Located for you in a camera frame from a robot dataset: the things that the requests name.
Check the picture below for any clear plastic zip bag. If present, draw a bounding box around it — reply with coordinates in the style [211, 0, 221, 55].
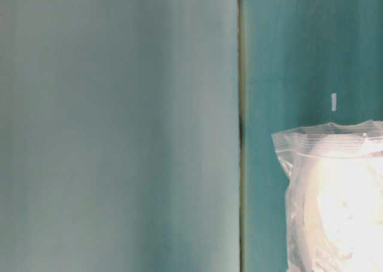
[272, 120, 382, 271]

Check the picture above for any white component reel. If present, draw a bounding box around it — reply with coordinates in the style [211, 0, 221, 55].
[290, 135, 382, 271]

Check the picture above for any small white tape mark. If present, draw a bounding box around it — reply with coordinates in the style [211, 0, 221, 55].
[331, 93, 337, 112]

